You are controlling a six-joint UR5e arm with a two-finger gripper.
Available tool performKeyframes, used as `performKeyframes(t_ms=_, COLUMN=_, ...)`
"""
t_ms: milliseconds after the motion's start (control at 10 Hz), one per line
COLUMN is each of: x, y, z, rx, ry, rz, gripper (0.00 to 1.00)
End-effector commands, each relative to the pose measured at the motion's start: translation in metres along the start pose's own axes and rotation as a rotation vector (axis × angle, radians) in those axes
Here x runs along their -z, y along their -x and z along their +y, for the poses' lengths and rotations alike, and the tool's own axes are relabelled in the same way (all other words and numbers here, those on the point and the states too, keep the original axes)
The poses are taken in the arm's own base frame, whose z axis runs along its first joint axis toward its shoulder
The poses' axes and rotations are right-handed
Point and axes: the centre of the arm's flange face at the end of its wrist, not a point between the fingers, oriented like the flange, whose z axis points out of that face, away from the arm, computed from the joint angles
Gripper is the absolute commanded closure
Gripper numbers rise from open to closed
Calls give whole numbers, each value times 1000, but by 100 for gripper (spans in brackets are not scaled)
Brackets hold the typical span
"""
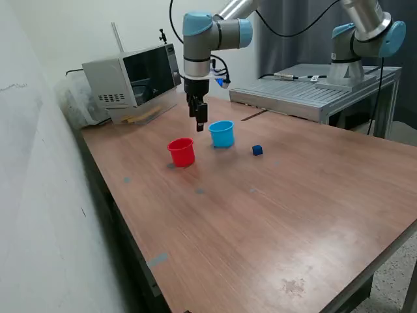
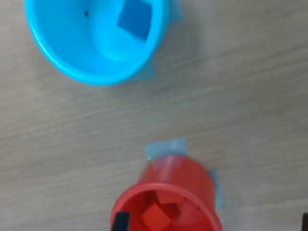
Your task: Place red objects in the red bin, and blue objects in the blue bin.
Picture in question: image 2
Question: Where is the grey-blue tape patch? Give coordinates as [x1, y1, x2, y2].
[145, 138, 189, 161]
[208, 169, 225, 209]

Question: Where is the red cube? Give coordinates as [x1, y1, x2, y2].
[155, 190, 186, 218]
[140, 203, 172, 231]

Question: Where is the blue plastic cup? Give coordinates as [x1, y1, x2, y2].
[24, 0, 170, 87]

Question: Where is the blue cube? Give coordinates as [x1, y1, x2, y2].
[117, 0, 154, 40]

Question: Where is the red plastic cup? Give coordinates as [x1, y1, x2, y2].
[110, 155, 223, 231]

